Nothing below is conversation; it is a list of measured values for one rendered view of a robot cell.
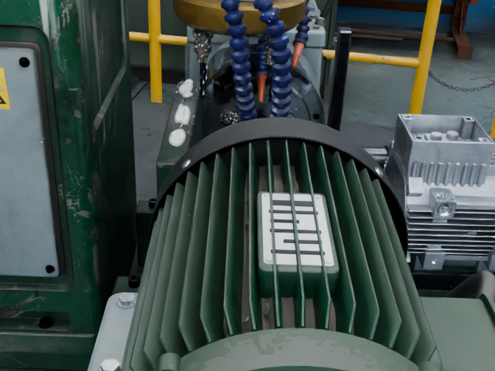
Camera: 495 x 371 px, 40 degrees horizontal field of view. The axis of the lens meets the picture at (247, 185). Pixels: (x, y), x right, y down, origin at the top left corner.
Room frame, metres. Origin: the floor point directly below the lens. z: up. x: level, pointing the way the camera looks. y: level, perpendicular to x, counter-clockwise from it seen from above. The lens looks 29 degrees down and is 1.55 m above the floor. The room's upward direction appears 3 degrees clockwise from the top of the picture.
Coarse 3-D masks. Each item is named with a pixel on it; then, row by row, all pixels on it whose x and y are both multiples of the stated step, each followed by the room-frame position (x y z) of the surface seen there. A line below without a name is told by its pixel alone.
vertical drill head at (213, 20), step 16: (176, 0) 0.88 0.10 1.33; (192, 0) 0.86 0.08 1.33; (208, 0) 0.86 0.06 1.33; (240, 0) 0.86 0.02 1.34; (288, 0) 0.88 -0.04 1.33; (304, 0) 0.90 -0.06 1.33; (192, 16) 0.85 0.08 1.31; (208, 16) 0.84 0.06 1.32; (256, 16) 0.83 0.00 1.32; (288, 16) 0.86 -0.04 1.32; (304, 16) 0.90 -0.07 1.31; (192, 32) 0.88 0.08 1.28; (208, 32) 0.85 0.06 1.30; (224, 32) 0.84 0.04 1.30; (256, 32) 0.84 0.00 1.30; (208, 48) 0.87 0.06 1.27; (272, 48) 0.87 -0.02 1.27
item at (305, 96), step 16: (224, 48) 1.26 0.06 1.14; (256, 48) 1.21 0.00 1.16; (208, 64) 1.23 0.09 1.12; (224, 64) 1.16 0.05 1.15; (304, 64) 1.23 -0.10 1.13; (208, 80) 1.13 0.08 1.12; (224, 80) 1.13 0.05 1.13; (256, 80) 1.13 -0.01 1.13; (304, 80) 1.14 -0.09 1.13; (208, 96) 1.13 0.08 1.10; (224, 96) 1.13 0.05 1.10; (256, 96) 1.13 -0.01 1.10; (304, 96) 1.13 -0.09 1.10; (208, 112) 1.13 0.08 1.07; (224, 112) 1.12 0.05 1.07; (304, 112) 1.13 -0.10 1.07; (320, 112) 1.13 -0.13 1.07; (208, 128) 1.13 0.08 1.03
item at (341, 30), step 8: (344, 32) 1.04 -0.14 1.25; (336, 40) 1.05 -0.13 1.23; (344, 40) 1.04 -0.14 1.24; (336, 48) 1.06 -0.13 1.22; (344, 48) 1.04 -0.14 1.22; (336, 56) 1.05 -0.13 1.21; (344, 56) 1.04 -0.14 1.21; (336, 64) 1.04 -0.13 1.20; (344, 64) 1.04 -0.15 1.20; (336, 72) 1.04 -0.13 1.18; (344, 72) 1.04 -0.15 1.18; (336, 80) 1.04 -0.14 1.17; (344, 80) 1.04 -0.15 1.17; (336, 88) 1.04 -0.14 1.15; (344, 88) 1.04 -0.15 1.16; (336, 96) 1.04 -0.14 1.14; (336, 104) 1.04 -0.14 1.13; (336, 112) 1.04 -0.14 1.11; (328, 120) 1.06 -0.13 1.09; (336, 120) 1.04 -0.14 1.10; (336, 128) 1.04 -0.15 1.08
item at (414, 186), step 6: (390, 144) 0.98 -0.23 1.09; (390, 150) 0.98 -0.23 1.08; (408, 180) 0.86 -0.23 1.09; (414, 180) 0.86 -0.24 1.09; (420, 180) 0.86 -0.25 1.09; (408, 186) 0.85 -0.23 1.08; (414, 186) 0.85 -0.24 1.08; (420, 186) 0.85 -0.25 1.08; (408, 192) 0.85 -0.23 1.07; (414, 192) 0.85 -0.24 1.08; (420, 192) 0.85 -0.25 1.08; (408, 258) 0.85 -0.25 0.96
